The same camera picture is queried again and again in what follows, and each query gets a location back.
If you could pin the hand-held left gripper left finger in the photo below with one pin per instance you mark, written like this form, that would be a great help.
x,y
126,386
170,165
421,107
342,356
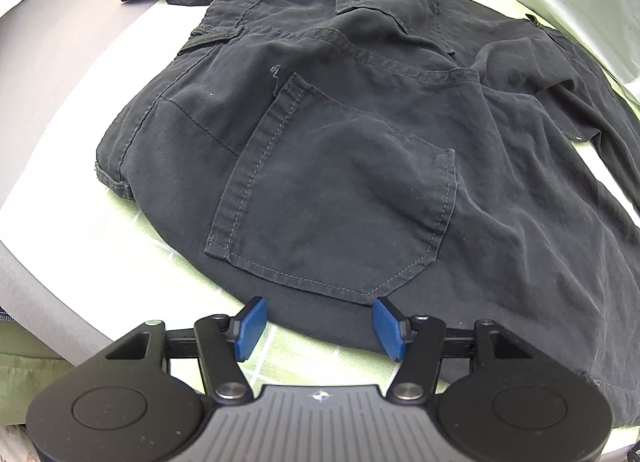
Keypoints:
x,y
250,329

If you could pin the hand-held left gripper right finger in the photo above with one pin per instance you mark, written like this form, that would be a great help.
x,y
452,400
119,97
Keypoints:
x,y
387,329

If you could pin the black pants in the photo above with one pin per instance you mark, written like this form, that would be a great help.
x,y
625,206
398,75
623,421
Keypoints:
x,y
350,142

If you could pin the olive green cloth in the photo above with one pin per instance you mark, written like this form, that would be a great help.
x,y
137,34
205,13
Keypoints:
x,y
25,382

